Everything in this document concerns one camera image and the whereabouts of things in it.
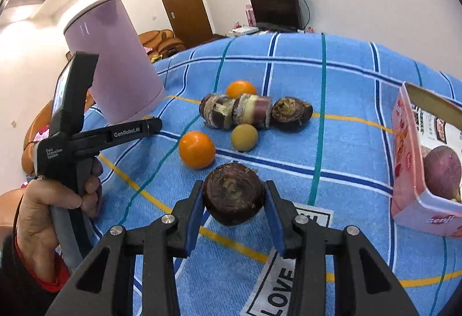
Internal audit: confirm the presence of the dark brown water chestnut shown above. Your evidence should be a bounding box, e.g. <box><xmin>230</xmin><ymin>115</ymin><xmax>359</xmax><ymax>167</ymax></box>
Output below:
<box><xmin>203</xmin><ymin>163</ymin><xmax>266</xmax><ymax>226</ymax></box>

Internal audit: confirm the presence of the purple cup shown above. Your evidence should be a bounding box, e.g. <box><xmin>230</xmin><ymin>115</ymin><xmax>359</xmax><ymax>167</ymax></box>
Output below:
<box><xmin>64</xmin><ymin>0</ymin><xmax>166</xmax><ymax>124</ymax></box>

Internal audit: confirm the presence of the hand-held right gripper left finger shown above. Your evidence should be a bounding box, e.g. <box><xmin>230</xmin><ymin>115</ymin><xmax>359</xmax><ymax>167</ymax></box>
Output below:
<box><xmin>45</xmin><ymin>179</ymin><xmax>206</xmax><ymax>316</ymax></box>

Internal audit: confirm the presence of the blue checked blanket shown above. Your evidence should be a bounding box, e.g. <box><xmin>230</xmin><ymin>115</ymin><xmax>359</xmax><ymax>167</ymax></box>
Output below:
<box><xmin>68</xmin><ymin>31</ymin><xmax>462</xmax><ymax>316</ymax></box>

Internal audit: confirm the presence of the orange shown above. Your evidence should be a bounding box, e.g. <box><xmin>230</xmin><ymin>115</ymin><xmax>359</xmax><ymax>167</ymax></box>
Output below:
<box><xmin>226</xmin><ymin>81</ymin><xmax>257</xmax><ymax>100</ymax></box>
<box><xmin>178</xmin><ymin>132</ymin><xmax>216</xmax><ymax>169</ymax></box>

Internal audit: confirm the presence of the pink tin box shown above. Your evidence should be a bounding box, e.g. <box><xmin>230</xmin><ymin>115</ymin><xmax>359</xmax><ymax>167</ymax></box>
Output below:
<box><xmin>392</xmin><ymin>82</ymin><xmax>462</xmax><ymax>238</ymax></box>

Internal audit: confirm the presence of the white flat box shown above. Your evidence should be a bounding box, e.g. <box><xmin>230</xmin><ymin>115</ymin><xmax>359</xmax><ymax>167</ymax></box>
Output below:
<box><xmin>231</xmin><ymin>25</ymin><xmax>258</xmax><ymax>36</ymax></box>

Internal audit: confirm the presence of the brown wooden door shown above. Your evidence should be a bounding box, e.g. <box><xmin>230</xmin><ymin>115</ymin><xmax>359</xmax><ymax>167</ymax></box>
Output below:
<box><xmin>154</xmin><ymin>0</ymin><xmax>214</xmax><ymax>49</ymax></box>

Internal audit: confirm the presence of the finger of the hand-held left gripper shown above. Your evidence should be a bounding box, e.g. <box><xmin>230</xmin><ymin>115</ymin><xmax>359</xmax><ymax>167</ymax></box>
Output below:
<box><xmin>70</xmin><ymin>116</ymin><xmax>163</xmax><ymax>155</ymax></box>

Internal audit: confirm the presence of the black television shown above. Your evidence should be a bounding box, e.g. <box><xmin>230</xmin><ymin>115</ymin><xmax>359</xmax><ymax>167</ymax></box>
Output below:
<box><xmin>248</xmin><ymin>0</ymin><xmax>304</xmax><ymax>31</ymax></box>

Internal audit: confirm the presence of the purple passion fruit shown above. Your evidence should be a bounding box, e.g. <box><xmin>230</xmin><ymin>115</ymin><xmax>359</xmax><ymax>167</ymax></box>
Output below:
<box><xmin>423</xmin><ymin>145</ymin><xmax>462</xmax><ymax>199</ymax></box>

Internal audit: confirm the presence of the dark taro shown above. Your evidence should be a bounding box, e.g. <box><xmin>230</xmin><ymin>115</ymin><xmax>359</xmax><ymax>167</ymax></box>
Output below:
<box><xmin>271</xmin><ymin>96</ymin><xmax>313</xmax><ymax>133</ymax></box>

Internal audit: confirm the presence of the person's left hand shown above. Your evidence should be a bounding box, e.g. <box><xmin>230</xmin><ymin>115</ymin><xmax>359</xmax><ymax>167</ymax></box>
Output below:
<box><xmin>14</xmin><ymin>159</ymin><xmax>105</xmax><ymax>282</ymax></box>

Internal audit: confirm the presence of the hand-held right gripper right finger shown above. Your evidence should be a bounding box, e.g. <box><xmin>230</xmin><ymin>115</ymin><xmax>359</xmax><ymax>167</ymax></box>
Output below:
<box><xmin>263</xmin><ymin>179</ymin><xmax>421</xmax><ymax>316</ymax></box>

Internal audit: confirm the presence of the black power cable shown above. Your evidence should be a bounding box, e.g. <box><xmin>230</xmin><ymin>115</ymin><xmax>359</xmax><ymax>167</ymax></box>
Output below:
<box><xmin>296</xmin><ymin>0</ymin><xmax>312</xmax><ymax>31</ymax></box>

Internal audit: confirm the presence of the tan longan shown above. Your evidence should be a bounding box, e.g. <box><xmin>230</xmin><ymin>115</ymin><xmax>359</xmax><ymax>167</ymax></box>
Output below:
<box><xmin>231</xmin><ymin>124</ymin><xmax>259</xmax><ymax>152</ymax></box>

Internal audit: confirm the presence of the person's left forearm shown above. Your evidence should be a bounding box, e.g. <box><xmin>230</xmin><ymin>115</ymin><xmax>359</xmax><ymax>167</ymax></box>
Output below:
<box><xmin>0</xmin><ymin>222</ymin><xmax>71</xmax><ymax>316</ymax></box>

